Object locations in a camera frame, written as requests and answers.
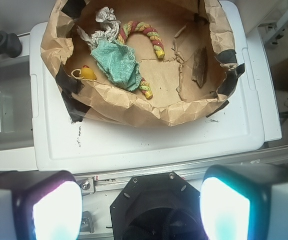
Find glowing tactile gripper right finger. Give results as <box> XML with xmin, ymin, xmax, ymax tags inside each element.
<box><xmin>199</xmin><ymin>163</ymin><xmax>288</xmax><ymax>240</ymax></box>

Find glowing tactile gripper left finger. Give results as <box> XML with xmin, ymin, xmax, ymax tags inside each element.
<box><xmin>0</xmin><ymin>170</ymin><xmax>83</xmax><ymax>240</ymax></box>

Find white plastic lid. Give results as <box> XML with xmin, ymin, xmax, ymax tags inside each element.
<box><xmin>30</xmin><ymin>0</ymin><xmax>282</xmax><ymax>174</ymax></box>

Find clear plastic container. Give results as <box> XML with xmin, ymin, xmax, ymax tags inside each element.
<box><xmin>0</xmin><ymin>56</ymin><xmax>34</xmax><ymax>151</ymax></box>

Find piece of dark bark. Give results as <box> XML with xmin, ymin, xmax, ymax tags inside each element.
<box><xmin>191</xmin><ymin>47</ymin><xmax>208</xmax><ymax>88</ymax></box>

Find yellow rubber duck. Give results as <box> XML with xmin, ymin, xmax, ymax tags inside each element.
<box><xmin>71</xmin><ymin>65</ymin><xmax>97</xmax><ymax>81</ymax></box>

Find teal knitted cloth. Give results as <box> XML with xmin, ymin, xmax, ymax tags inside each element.
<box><xmin>91</xmin><ymin>40</ymin><xmax>142</xmax><ymax>92</ymax></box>

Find brown paper bag bin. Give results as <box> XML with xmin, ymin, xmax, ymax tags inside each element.
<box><xmin>41</xmin><ymin>0</ymin><xmax>244</xmax><ymax>127</ymax></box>

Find crumpled white paper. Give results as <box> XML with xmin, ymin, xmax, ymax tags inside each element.
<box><xmin>77</xmin><ymin>6</ymin><xmax>121</xmax><ymax>50</ymax></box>

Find aluminium extrusion rail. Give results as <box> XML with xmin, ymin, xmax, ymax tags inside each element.
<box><xmin>75</xmin><ymin>145</ymin><xmax>288</xmax><ymax>195</ymax></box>

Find black octagonal mount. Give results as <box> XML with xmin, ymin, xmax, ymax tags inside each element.
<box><xmin>110</xmin><ymin>172</ymin><xmax>208</xmax><ymax>240</ymax></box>

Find multicolored twisted rope toy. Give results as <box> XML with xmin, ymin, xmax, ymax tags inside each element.
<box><xmin>117</xmin><ymin>21</ymin><xmax>165</xmax><ymax>100</ymax></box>

